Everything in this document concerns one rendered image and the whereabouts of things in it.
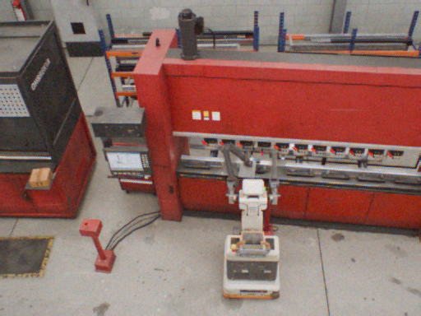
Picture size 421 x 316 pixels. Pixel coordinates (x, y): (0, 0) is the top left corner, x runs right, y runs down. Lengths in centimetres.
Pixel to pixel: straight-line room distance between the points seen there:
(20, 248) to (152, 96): 283
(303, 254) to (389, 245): 108
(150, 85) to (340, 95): 184
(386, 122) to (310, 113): 77
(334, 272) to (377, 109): 201
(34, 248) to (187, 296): 211
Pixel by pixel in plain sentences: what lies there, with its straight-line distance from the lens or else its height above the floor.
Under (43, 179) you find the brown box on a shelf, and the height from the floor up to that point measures 110.
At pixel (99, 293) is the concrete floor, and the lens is 539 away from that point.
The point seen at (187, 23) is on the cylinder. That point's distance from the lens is 412.
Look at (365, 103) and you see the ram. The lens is 448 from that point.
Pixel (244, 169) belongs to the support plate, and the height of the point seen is 100.
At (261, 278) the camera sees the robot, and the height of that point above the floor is 35.
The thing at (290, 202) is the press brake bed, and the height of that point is 46.
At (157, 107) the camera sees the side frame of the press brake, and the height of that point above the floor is 190.
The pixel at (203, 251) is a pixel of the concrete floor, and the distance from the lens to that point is 545.
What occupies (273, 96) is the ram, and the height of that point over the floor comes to 195.
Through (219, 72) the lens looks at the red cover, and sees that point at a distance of 424.
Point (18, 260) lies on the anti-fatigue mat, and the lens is 599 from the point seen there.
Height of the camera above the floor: 456
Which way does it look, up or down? 44 degrees down
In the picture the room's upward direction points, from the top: 4 degrees counter-clockwise
